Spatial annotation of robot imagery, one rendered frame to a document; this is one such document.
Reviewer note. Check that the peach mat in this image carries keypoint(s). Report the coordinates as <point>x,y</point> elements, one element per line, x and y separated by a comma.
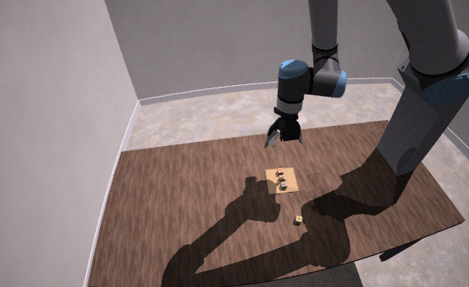
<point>274,183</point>

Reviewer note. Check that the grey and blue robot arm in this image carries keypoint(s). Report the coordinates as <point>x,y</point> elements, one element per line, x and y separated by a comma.
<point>440,58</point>

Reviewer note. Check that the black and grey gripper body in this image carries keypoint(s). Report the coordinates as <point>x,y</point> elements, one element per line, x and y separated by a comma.
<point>291,132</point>

